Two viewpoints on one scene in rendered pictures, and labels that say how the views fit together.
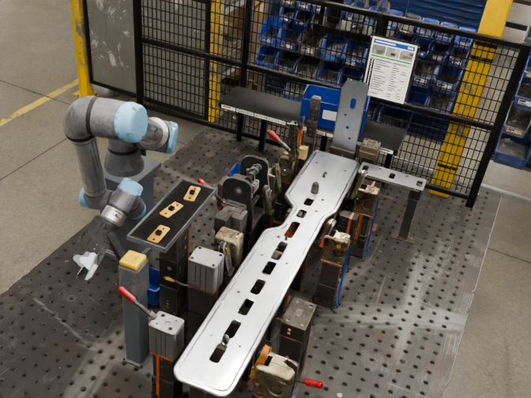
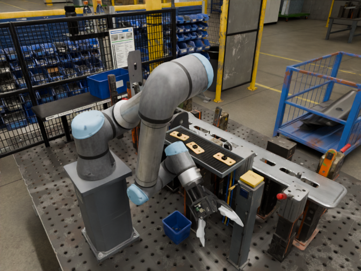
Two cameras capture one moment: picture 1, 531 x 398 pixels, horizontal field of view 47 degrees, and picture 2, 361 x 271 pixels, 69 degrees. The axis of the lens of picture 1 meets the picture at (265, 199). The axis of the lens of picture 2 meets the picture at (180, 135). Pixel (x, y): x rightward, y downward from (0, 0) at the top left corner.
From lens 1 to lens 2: 179 cm
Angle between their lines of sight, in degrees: 50
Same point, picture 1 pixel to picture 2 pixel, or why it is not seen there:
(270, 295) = (259, 150)
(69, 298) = not seen: outside the picture
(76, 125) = (181, 94)
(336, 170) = not seen: hidden behind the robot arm
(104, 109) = (192, 63)
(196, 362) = (319, 193)
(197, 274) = (245, 166)
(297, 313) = (283, 142)
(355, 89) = (134, 56)
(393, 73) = (125, 48)
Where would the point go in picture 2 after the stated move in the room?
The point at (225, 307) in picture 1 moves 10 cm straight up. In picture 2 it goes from (267, 169) to (271, 151)
